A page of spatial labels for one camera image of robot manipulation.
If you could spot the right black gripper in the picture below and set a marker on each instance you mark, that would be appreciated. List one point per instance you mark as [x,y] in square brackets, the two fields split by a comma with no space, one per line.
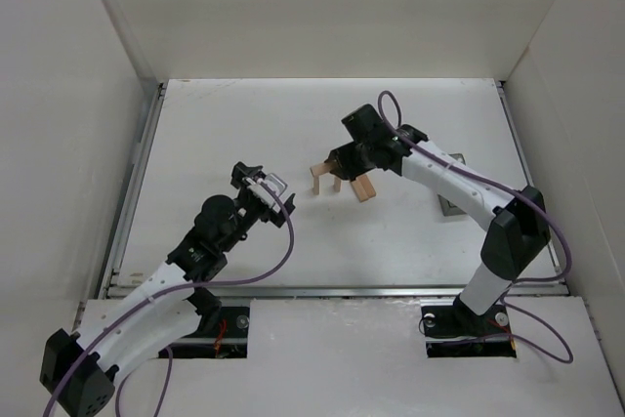
[345,164]

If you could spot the plain wood block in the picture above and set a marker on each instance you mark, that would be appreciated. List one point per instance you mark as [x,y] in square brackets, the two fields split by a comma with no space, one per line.
[323,168]

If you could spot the smoky transparent plastic box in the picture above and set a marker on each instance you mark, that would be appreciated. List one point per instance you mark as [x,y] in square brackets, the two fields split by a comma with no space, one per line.
[449,209]

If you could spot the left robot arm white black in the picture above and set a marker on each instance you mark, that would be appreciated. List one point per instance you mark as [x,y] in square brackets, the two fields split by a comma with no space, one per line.
[81,370]

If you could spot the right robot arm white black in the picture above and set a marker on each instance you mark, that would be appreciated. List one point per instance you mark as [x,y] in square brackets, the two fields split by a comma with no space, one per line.
[515,234]

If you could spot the engraved wood block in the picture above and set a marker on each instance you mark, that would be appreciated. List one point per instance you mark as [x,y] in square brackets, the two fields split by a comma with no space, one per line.
[363,188]

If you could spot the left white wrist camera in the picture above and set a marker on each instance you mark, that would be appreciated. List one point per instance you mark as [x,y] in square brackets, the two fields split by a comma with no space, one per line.
[268,188]

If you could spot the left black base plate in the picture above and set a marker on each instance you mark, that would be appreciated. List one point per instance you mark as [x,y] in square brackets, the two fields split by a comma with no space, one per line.
[225,337]

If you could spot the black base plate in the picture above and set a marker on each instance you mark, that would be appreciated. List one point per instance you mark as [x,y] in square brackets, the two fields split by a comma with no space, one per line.
[225,337]
[454,331]

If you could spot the aluminium table frame rail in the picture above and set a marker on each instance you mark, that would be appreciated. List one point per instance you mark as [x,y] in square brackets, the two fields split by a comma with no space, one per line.
[398,243]

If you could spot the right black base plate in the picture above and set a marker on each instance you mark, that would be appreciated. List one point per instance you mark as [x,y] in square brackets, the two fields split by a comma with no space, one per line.
[454,331]

